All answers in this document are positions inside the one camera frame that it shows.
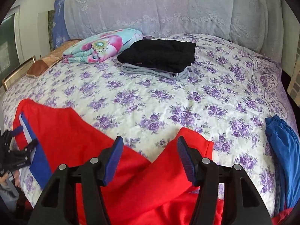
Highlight red cloth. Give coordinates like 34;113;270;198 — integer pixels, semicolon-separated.
272;207;296;225

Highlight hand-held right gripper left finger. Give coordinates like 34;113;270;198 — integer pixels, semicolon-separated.
28;135;124;225

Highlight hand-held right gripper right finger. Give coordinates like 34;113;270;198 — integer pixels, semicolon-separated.
176;135;273;225

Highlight purple floral bedspread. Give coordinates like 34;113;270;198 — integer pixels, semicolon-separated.
0;33;296;218

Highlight blue patterned cloth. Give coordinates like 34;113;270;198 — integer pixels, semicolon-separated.
52;0;71;51

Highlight red pants with striped sides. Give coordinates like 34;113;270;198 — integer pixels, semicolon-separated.
12;98;225;225

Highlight brown pillow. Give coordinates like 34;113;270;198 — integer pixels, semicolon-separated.
26;40;80;78

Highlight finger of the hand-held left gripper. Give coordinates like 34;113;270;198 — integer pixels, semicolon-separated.
22;139;39;155
1;126;24;151

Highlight blue garment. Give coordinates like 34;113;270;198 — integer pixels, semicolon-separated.
265;115;300;214

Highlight folded grey pants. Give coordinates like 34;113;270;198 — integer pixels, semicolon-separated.
121;63;197;79

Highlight person's left hand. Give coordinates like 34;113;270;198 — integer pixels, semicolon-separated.
0;170;22;188

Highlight folded black pants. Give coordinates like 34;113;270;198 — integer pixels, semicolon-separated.
117;39;196;74

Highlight white framed window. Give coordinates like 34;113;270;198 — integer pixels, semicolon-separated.
0;7;24;80

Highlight white framed painting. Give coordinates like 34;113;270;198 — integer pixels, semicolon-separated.
37;10;57;58

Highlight folded floral quilt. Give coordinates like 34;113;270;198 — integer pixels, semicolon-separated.
62;28;144;64

